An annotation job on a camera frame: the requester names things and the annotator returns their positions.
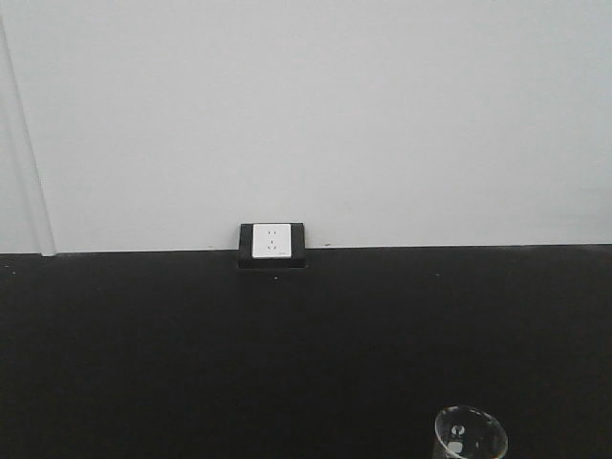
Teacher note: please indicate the clear glass flask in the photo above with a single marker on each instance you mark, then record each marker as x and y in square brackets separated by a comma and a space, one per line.
[467, 432]

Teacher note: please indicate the black socket mounting box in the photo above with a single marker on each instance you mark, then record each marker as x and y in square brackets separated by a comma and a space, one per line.
[297, 261]

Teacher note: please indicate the white wall power socket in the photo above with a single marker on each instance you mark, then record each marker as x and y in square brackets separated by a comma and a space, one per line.
[271, 241]

